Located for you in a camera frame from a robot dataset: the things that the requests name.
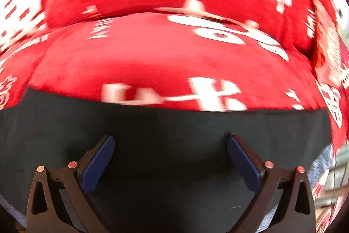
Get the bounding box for black pants grey lining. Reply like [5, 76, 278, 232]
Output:
[1, 90, 331, 232]

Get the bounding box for red pillow gold pattern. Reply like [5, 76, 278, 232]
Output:
[312, 0, 344, 88]

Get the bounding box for red quilt white characters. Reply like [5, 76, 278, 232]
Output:
[0, 0, 349, 233]

